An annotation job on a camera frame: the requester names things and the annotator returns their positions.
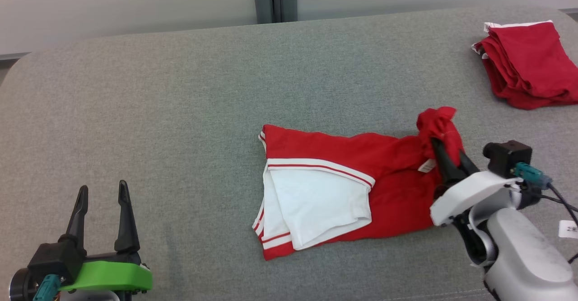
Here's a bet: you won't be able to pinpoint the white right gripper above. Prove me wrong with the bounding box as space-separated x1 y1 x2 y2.
429 137 523 227

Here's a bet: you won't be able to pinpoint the teal right camera connector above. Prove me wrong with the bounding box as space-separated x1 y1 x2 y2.
514 162 552 191

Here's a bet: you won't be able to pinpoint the thin right arm cable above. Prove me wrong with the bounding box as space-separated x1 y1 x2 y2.
537 183 578 213

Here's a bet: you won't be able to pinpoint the red white t-shirt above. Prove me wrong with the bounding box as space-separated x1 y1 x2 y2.
252 107 466 261

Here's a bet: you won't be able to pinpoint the white cable label tag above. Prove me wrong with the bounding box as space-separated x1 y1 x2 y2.
559 220 578 239

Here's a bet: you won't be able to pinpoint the teal left camera connector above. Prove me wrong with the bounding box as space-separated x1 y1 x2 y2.
33 274 61 301

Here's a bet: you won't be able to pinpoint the teal camera connector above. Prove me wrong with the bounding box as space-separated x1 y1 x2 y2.
514 162 552 191
33 274 61 301

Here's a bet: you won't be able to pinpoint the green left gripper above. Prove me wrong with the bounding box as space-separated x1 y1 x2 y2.
59 180 153 292

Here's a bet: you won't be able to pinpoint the red shorts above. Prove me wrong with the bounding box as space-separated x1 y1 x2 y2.
471 20 578 110

